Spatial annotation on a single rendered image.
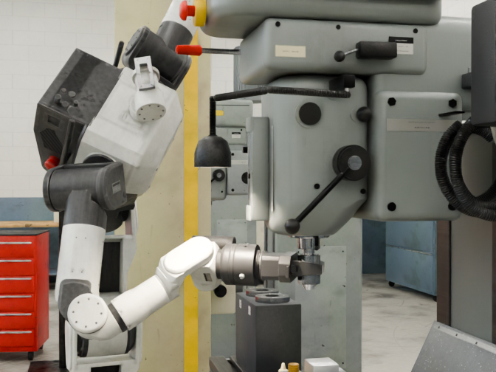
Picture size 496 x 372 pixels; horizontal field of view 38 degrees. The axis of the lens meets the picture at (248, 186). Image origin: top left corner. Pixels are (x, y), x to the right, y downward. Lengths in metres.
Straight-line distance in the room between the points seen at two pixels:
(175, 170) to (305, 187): 1.82
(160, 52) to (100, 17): 8.87
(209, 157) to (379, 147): 0.33
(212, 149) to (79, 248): 0.36
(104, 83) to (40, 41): 8.91
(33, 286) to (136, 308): 4.47
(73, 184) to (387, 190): 0.65
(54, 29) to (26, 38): 0.41
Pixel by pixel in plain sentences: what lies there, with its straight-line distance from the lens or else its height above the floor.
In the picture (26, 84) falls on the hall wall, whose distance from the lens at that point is 10.55.
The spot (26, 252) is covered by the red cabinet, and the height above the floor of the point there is 0.87.
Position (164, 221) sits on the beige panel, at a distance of 3.17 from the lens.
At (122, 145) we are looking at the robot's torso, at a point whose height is 1.50.
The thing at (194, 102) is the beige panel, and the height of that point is 1.77.
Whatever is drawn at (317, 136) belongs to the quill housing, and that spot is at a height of 1.51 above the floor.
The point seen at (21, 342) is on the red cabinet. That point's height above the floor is 0.15.
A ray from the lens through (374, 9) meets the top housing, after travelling 1.45.
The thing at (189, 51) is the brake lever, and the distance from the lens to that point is 1.56.
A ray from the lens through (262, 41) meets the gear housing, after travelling 1.39.
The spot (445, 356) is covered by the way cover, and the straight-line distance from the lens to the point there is 1.72.
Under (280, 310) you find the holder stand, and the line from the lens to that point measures 1.82.
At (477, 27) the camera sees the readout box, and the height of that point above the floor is 1.68.
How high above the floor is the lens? 1.42
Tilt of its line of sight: level
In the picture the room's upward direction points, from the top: straight up
